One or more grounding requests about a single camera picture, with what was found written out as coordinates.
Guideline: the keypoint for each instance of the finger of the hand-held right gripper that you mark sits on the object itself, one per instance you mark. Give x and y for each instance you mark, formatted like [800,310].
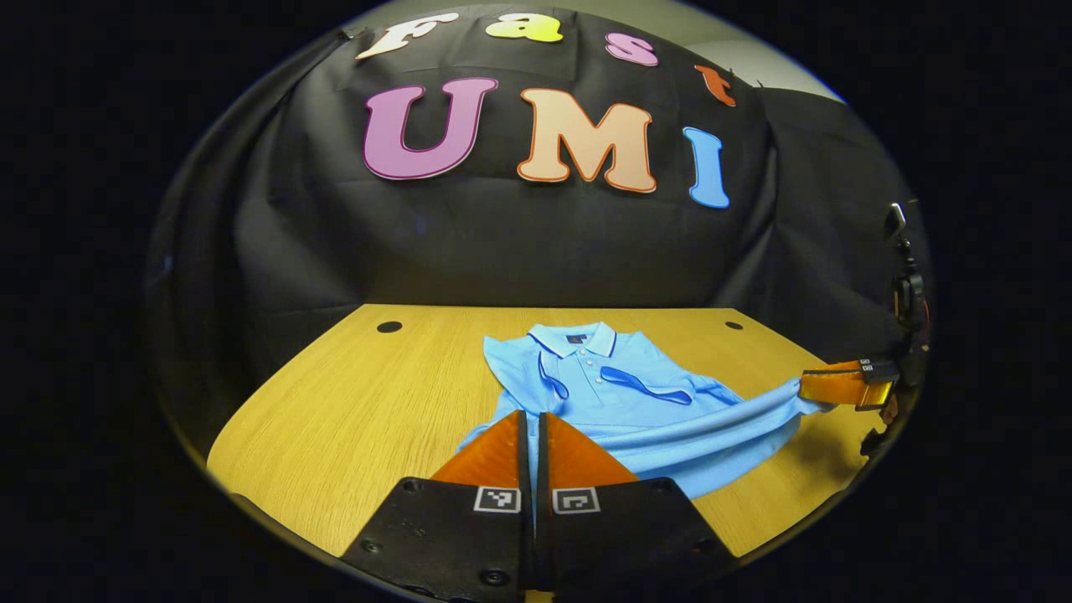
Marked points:
[837,387]

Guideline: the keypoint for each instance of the light blue polo T-shirt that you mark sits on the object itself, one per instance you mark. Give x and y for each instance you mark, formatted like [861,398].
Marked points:
[712,435]

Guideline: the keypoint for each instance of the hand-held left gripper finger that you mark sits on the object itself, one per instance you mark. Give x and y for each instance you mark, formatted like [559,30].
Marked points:
[525,461]
[543,461]

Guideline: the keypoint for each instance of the black backdrop cloth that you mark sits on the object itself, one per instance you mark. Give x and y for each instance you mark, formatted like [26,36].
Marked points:
[544,243]

